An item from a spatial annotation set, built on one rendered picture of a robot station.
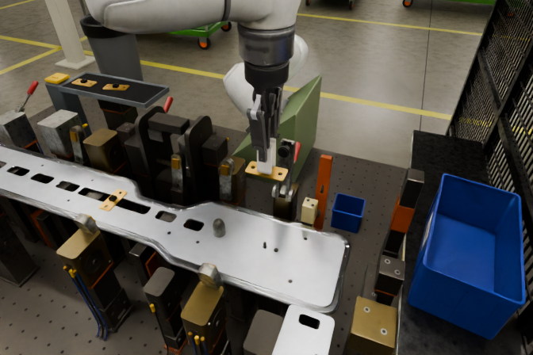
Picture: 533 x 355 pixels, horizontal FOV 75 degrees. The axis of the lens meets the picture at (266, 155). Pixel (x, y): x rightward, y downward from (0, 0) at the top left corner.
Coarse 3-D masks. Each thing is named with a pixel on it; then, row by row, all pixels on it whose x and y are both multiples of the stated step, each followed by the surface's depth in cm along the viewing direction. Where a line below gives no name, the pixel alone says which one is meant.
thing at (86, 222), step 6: (78, 216) 81; (84, 216) 81; (90, 216) 83; (78, 222) 81; (84, 222) 81; (90, 222) 82; (84, 228) 83; (90, 228) 83; (96, 228) 84; (102, 234) 87; (108, 240) 89
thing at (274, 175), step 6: (252, 162) 74; (276, 168) 72; (282, 168) 72; (258, 174) 71; (264, 174) 71; (270, 174) 71; (276, 174) 71; (282, 174) 71; (276, 180) 70; (282, 180) 69
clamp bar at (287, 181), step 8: (280, 144) 86; (288, 144) 86; (280, 152) 84; (288, 152) 83; (280, 160) 88; (288, 160) 88; (288, 168) 89; (288, 176) 89; (280, 184) 93; (288, 184) 90; (288, 192) 91
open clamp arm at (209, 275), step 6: (204, 264) 69; (210, 264) 70; (198, 270) 69; (204, 270) 68; (210, 270) 68; (216, 270) 69; (198, 276) 70; (204, 276) 68; (210, 276) 68; (216, 276) 69; (204, 282) 72; (210, 282) 70; (216, 282) 70; (222, 282) 74; (216, 288) 72
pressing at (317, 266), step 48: (0, 144) 121; (0, 192) 103; (48, 192) 102; (144, 240) 89; (192, 240) 88; (240, 240) 88; (288, 240) 88; (336, 240) 88; (288, 288) 77; (336, 288) 78
